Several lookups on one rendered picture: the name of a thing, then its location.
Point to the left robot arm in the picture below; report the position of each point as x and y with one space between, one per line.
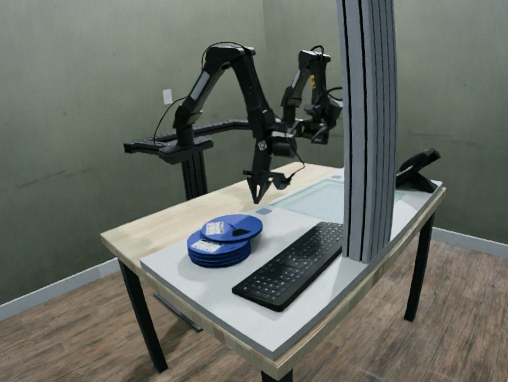
293 95

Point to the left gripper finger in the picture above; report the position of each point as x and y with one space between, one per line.
324 136
297 125

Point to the black desk telephone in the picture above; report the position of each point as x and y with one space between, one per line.
412 175

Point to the black keyboard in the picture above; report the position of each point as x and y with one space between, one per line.
277 283

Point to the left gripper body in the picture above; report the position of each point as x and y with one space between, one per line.
317 123

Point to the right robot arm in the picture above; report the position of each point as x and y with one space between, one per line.
260 118

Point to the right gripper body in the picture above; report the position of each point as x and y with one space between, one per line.
260 167

